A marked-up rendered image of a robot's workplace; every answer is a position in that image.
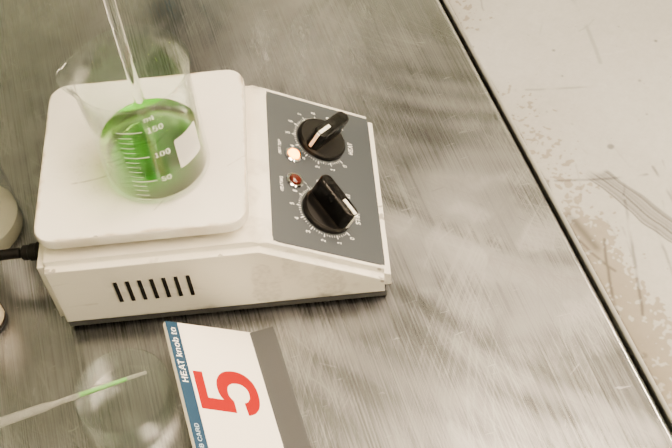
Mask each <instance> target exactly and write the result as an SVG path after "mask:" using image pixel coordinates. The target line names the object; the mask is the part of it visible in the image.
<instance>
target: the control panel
mask: <svg viewBox="0 0 672 448"><path fill-rule="evenodd" d="M266 111H267V132H268V154H269V176H270V197H271V219H272V236H273V240H274V241H277V242H279V243H284V244H288V245H293V246H297V247H301V248H306V249H310V250H315V251H319V252H324V253H328V254H333V255H337V256H342V257H346V258H351V259H355V260H360V261H364V262H369V263H373V264H378V265H385V260H384V251H383V243H382V235H381V227H380V219H379V211H378V202H377V194H376V186H375V178H374V170H373V162H372V153H371V145H370V137H369V129H368V122H367V119H364V118H360V117H357V116H353V115H350V114H347V116H348V117H349V121H348V122H347V124H346V125H345V127H344V128H343V129H342V131H341V132H340V133H341V135H342V136H343V138H344V141H345V151H344V153H343V154H342V156H341V157H340V158H339V159H337V160H334V161H323V160H320V159H317V158H315V157H314V156H312V155H310V154H309V153H308V152H307V151H306V150H305V149H304V148H303V147H302V145H301V144H300V142H299V139H298V128H299V126H300V125H301V124H302V122H304V121H305V120H307V119H311V118H316V119H321V120H324V121H326V120H327V119H329V118H330V117H331V116H333V115H334V114H336V113H337V112H339V111H335V110H332V109H328V108H325V107H321V106H318V105H314V104H311V103H307V102H303V101H300V100H296V99H293V98H289V97H286V96H282V95H278V94H275V93H271V92H268V91H266ZM291 148H294V149H296V150H298V151H299V153H300V157H299V159H293V158H291V157H290V156H289V154H288V150H289V149H291ZM291 174H298V175H299V176H300V177H301V179H302V182H301V184H300V185H295V184H293V183H292V182H291V181H290V179H289V176H290V175H291ZM322 175H329V176H331V177H332V178H333V180H334V181H335V182H336V183H337V185H338V186H339V187H340V188H341V190H342V191H343V192H344V194H345V195H346V196H347V197H348V199H349V200H350V201H351V203H352V204H353V205H354V206H355V208H356V209H357V211H358V214H357V218H356V219H355V220H354V221H353V223H352V224H351V225H350V227H349V228H348V229H347V230H346V231H345V232H343V233H340V234H329V233H326V232H323V231H321V230H319V229H318V228H316V227H315V226H314V225H312V224H311V223H310V221H309V220H308V219H307V217H306V216H305V214H304V211H303V206H302V203H303V199H304V197H305V195H306V194H307V193H308V192H309V191H310V190H312V188H313V187H314V185H315V184H316V183H317V181H318V180H319V178H320V177H321V176H322Z"/></svg>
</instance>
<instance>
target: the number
mask: <svg viewBox="0 0 672 448"><path fill-rule="evenodd" d="M178 328H179V332H180V336H181V340H182V344H183V348H184V352H185V356H186V360H187V364H188V368H189V371H190V375H191V379H192V383H193V387H194V391H195V395H196V399H197V403H198V407H199V411H200V415H201V419H202V423H203V427H204V431H205V435H206V439H207V443H208V447H209V448H276V447H275V443H274V440H273V437H272V433H271V430H270V426H269V423H268V420H267V416H266V413H265V409H264V406H263V403H262V399H261V396H260V392H259V389H258V385H257V382H256V379H255V375H254V372H253V368H252V365H251V362H250V358H249V355H248V351H247V348H246V345H245V341H244V338H243V335H241V334H234V333H226V332H219V331H212V330H204V329H197V328H189V327H182V326H178Z"/></svg>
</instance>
